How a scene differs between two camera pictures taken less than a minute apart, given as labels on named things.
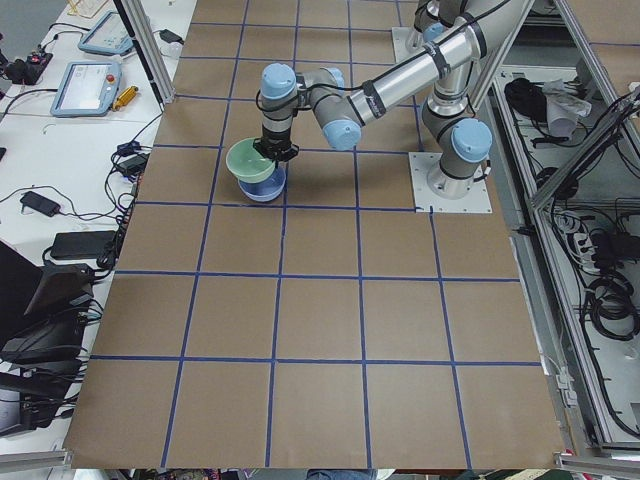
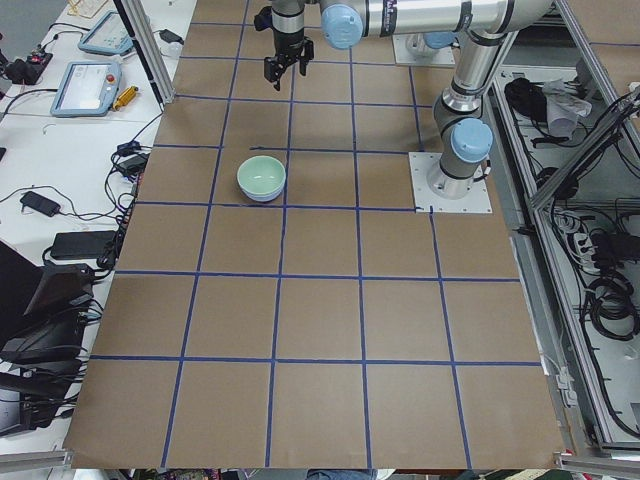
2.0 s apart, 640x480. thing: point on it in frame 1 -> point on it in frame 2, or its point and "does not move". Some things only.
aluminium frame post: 139,25 does not move
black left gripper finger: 289,154 -> 307,54
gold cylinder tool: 125,97 does not move
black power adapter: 170,37 does not move
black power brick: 81,244 does not move
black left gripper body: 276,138 -> 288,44
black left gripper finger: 262,149 -> 274,67
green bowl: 246,162 -> 261,175
